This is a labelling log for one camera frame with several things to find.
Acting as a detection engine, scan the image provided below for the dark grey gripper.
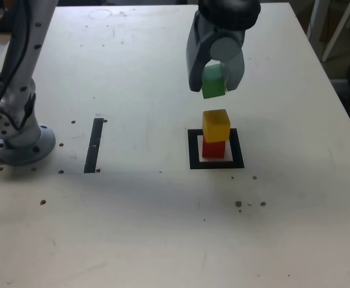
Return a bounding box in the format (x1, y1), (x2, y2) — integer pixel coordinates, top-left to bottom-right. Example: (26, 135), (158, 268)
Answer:
(185, 11), (246, 93)

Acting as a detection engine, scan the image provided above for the green cube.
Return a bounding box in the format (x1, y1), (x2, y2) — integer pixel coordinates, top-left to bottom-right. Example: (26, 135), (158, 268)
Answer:
(201, 64), (226, 100)

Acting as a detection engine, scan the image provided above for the yellow cube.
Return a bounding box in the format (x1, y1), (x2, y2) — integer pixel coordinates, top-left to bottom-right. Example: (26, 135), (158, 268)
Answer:
(202, 109), (231, 143)

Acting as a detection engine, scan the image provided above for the red cube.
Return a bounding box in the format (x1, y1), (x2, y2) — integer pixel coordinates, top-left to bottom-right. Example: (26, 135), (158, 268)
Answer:
(201, 137), (226, 159)

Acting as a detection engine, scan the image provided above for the black tape square outline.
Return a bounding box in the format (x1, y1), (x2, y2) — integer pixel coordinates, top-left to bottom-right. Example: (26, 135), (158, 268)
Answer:
(187, 128), (245, 170)

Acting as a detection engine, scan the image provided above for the black tape strip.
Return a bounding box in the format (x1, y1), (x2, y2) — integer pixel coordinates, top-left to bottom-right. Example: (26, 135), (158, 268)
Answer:
(83, 118), (104, 174)

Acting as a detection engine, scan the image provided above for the white metal frame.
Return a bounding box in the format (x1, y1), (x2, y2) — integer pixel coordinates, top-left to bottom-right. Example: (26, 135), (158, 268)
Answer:
(306, 0), (350, 63)

